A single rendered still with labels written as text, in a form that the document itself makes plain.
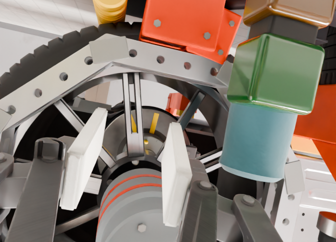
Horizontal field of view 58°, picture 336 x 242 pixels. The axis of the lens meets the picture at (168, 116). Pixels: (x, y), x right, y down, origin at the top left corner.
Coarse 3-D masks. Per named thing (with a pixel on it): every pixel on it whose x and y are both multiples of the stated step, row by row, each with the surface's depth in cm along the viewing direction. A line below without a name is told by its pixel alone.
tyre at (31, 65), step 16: (80, 32) 54; (96, 32) 54; (112, 32) 54; (128, 32) 55; (48, 48) 53; (64, 48) 53; (80, 48) 53; (16, 64) 52; (32, 64) 52; (48, 64) 53; (0, 80) 52; (16, 80) 52; (0, 96) 52; (0, 240) 54
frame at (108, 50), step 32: (64, 64) 45; (96, 64) 46; (128, 64) 47; (160, 64) 48; (192, 64) 48; (224, 64) 49; (32, 96) 45; (224, 96) 54; (0, 128) 44; (288, 160) 53; (288, 192) 53; (288, 224) 53
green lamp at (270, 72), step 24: (240, 48) 19; (264, 48) 16; (288, 48) 16; (312, 48) 16; (240, 72) 18; (264, 72) 16; (288, 72) 16; (312, 72) 17; (240, 96) 17; (264, 96) 16; (288, 96) 16; (312, 96) 17
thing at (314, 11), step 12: (252, 0) 18; (264, 0) 17; (276, 0) 16; (288, 0) 16; (300, 0) 16; (312, 0) 16; (324, 0) 16; (252, 12) 18; (264, 12) 17; (276, 12) 16; (288, 12) 16; (300, 12) 16; (312, 12) 16; (324, 12) 16; (312, 24) 17; (324, 24) 17
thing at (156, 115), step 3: (156, 114) 102; (132, 117) 101; (153, 117) 102; (156, 117) 102; (132, 120) 101; (153, 120) 102; (156, 120) 102; (132, 123) 101; (153, 123) 102; (132, 126) 101; (135, 126) 101; (153, 126) 102; (132, 129) 101; (135, 129) 101; (150, 129) 102; (153, 129) 102; (150, 132) 102; (153, 132) 102
